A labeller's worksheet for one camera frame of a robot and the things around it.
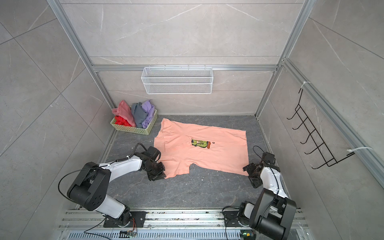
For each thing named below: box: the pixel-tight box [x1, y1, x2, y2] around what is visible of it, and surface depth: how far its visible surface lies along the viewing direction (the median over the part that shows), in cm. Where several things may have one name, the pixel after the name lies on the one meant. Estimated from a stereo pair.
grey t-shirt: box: [131, 102, 148, 129], surface depth 108 cm
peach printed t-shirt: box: [154, 118, 250, 178], surface depth 103 cm
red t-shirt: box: [114, 115, 132, 127], surface depth 102 cm
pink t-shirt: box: [112, 100, 136, 127], surface depth 106 cm
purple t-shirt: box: [141, 100, 155, 129], surface depth 109 cm
